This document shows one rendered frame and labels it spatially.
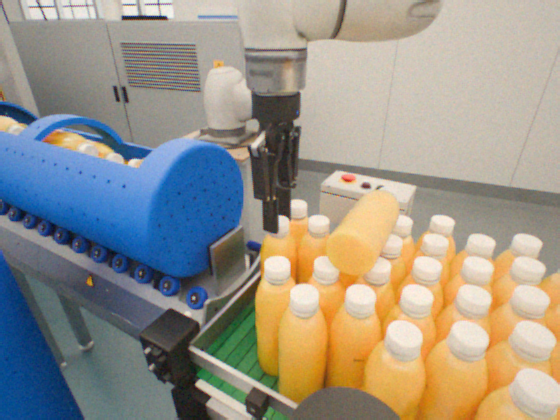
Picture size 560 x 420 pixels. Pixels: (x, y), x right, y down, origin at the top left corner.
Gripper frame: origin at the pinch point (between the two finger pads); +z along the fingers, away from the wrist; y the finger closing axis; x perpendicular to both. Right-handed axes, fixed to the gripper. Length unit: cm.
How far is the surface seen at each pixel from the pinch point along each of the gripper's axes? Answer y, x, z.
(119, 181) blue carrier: 12.0, -26.0, -4.3
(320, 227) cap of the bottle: -2.3, 7.7, 2.6
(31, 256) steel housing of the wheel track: 14, -72, 28
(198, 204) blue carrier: 2.6, -16.8, 2.2
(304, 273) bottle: -0.4, 5.8, 12.6
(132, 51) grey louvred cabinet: -135, -202, -11
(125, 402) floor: 4, -75, 114
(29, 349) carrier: 30, -45, 33
